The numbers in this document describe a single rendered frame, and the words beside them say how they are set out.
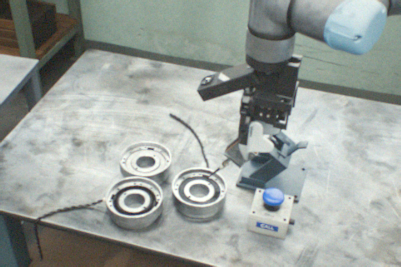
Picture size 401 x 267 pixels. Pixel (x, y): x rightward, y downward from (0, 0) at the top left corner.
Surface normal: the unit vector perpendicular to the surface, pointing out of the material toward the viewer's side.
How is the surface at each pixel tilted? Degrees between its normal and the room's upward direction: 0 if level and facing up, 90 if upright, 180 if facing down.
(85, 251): 0
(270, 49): 89
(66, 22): 0
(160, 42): 90
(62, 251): 0
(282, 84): 90
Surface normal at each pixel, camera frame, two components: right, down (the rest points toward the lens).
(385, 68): -0.29, 0.59
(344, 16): -0.52, -0.07
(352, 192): 0.03, -0.78
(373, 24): 0.72, 0.44
